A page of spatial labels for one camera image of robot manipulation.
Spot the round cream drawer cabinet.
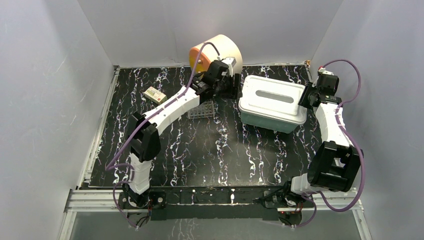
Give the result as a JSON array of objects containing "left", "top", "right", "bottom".
[{"left": 188, "top": 34, "right": 243, "bottom": 74}]

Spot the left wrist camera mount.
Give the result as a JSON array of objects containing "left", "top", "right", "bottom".
[{"left": 221, "top": 57, "right": 237, "bottom": 77}]

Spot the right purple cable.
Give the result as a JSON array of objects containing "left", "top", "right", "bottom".
[{"left": 296, "top": 59, "right": 366, "bottom": 229}]

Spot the clear test tube rack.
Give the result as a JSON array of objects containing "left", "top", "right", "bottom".
[{"left": 187, "top": 100, "right": 215, "bottom": 119}]

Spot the light blue plastic bin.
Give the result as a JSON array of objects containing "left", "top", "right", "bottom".
[{"left": 240, "top": 112, "right": 307, "bottom": 134}]

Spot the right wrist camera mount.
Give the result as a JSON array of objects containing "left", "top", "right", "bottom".
[{"left": 317, "top": 66, "right": 334, "bottom": 76}]

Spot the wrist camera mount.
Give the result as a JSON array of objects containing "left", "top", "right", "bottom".
[
  {"left": 317, "top": 66, "right": 334, "bottom": 76},
  {"left": 221, "top": 57, "right": 237, "bottom": 77}
]

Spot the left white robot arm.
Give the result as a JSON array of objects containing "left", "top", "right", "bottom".
[{"left": 124, "top": 57, "right": 241, "bottom": 208}]

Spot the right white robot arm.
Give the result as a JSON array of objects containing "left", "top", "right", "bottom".
[{"left": 281, "top": 70, "right": 361, "bottom": 207}]

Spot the small cream cardboard box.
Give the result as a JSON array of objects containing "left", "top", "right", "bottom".
[{"left": 143, "top": 86, "right": 168, "bottom": 105}]

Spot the white bin lid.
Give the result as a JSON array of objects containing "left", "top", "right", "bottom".
[{"left": 238, "top": 75, "right": 307, "bottom": 127}]

